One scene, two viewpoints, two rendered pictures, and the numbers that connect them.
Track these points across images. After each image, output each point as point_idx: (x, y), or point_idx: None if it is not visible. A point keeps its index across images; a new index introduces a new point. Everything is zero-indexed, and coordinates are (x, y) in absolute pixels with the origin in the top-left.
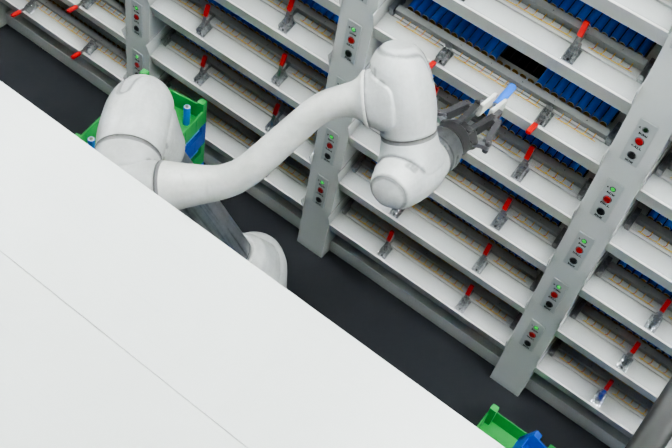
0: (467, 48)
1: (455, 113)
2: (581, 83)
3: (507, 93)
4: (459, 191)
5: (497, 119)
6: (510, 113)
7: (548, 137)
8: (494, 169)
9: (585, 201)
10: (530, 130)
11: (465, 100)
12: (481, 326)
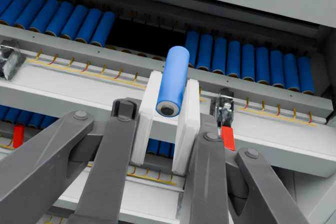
0: (47, 39)
1: (30, 205)
2: (319, 8)
3: (181, 69)
4: None
5: (240, 151)
6: (162, 126)
7: (241, 145)
8: (149, 217)
9: (310, 221)
10: (231, 144)
11: (69, 116)
12: None
